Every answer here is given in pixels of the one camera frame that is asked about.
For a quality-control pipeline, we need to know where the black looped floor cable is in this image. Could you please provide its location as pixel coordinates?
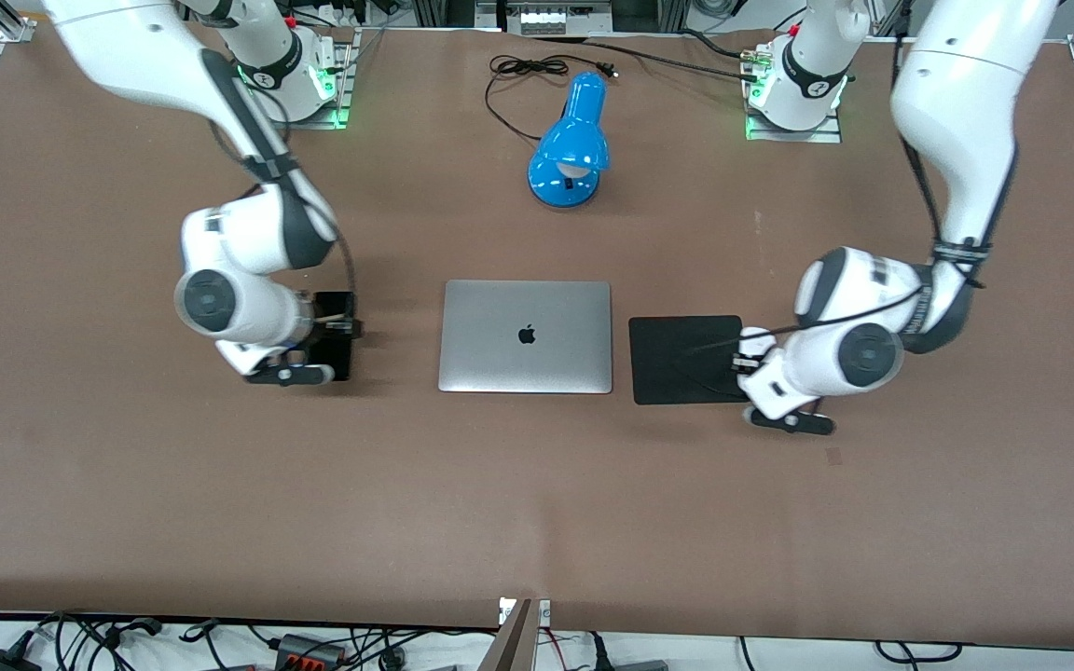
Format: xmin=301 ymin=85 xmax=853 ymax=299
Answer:
xmin=875 ymin=641 xmax=964 ymax=664

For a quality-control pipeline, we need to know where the metal camera post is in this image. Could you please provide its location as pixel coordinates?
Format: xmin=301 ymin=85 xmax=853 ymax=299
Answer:
xmin=476 ymin=599 xmax=538 ymax=671

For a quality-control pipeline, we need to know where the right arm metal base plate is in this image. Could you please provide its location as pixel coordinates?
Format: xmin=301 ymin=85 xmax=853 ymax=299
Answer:
xmin=262 ymin=28 xmax=357 ymax=130

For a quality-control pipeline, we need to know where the black base supply cable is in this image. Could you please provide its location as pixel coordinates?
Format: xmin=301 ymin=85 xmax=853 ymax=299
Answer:
xmin=537 ymin=35 xmax=764 ymax=83

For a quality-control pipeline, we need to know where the white post bracket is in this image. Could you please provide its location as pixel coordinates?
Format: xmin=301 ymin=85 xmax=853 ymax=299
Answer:
xmin=498 ymin=597 xmax=552 ymax=625

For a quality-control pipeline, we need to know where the black mouse pad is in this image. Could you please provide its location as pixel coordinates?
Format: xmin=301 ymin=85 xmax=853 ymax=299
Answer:
xmin=628 ymin=315 xmax=752 ymax=405

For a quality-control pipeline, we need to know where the black smartphone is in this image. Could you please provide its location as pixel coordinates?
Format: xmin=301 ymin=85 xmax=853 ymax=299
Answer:
xmin=311 ymin=292 xmax=357 ymax=382

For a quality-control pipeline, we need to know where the grey power strip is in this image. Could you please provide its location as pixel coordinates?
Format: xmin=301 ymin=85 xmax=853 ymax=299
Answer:
xmin=518 ymin=7 xmax=613 ymax=36

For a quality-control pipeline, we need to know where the blue desk lamp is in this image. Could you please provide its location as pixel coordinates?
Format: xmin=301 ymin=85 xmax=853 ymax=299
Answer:
xmin=527 ymin=72 xmax=611 ymax=209

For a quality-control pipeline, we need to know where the grey connector with orange levers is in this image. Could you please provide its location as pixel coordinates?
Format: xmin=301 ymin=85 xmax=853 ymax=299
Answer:
xmin=274 ymin=634 xmax=349 ymax=671

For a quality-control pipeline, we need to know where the black lamp power cord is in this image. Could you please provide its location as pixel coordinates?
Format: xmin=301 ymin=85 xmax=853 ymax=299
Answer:
xmin=484 ymin=54 xmax=619 ymax=143

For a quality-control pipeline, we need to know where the silver closed laptop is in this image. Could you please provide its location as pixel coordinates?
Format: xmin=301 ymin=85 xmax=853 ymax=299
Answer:
xmin=437 ymin=280 xmax=613 ymax=394

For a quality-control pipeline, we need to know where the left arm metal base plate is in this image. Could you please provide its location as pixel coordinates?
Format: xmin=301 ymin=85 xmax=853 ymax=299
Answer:
xmin=744 ymin=42 xmax=844 ymax=144

